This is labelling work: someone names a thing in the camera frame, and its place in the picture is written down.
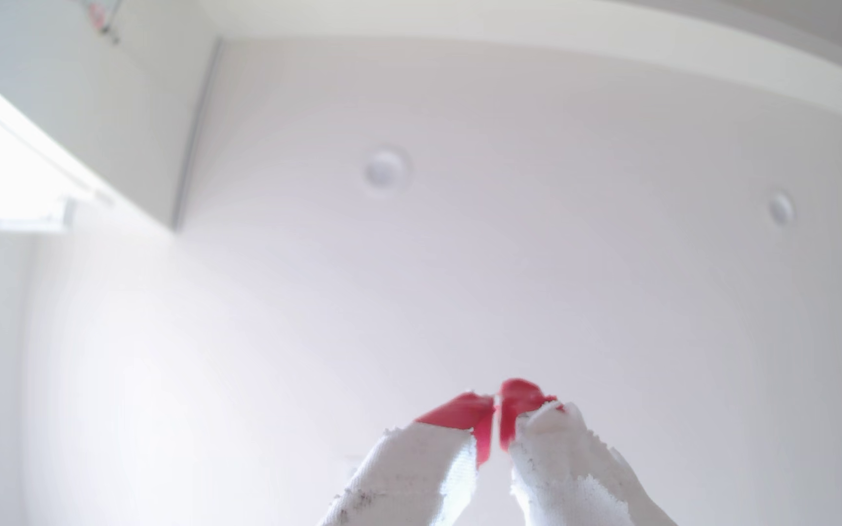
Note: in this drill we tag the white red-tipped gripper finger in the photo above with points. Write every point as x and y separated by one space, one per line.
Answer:
414 475
567 475

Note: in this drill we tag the round recessed ceiling light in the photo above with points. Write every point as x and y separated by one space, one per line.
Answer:
386 168
781 208

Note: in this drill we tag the small red hanging object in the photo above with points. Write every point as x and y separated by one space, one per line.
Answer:
101 16

